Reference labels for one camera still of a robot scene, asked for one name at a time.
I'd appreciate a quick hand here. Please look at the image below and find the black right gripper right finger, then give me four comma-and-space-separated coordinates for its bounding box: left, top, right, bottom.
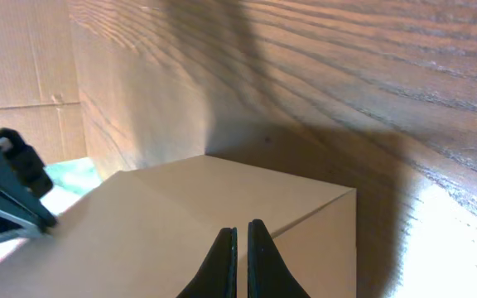
248, 219, 310, 298

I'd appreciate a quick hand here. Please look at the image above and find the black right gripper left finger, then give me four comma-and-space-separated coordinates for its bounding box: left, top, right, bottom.
177, 228, 238, 298

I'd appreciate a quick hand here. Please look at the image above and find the cardboard box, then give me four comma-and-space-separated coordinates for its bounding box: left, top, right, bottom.
0, 156, 357, 297

